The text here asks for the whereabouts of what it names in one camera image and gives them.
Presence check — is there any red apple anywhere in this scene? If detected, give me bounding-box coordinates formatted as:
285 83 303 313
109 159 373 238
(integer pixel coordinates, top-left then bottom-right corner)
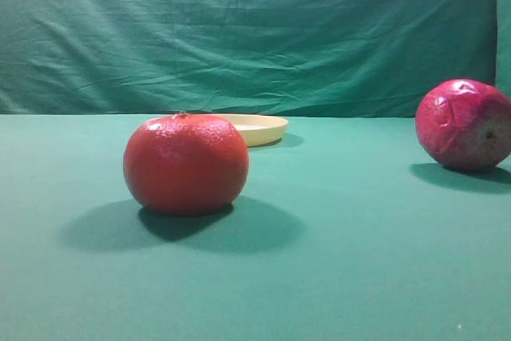
415 79 510 171

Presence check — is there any yellow plate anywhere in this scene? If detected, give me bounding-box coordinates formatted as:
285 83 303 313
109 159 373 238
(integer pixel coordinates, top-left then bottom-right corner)
218 113 288 147

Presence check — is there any orange tangerine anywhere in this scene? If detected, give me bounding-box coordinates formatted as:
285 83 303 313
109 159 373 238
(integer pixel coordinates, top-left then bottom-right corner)
123 113 249 216

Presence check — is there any green table cloth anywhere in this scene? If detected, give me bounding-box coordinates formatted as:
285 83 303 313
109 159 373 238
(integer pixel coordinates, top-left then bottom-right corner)
1 115 510 340

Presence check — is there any green backdrop cloth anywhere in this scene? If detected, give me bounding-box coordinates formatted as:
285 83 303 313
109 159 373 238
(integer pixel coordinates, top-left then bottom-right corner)
1 0 510 117

